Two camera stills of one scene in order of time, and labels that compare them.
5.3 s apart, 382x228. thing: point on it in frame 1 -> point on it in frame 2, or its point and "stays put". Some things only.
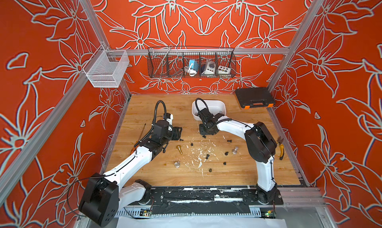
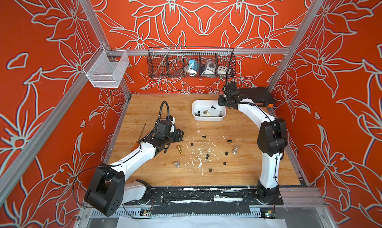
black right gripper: x=201 y=132 -> x=220 y=101
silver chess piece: x=234 y=151 stays put
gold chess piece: x=179 y=147 stays put
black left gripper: x=176 y=134 stays put
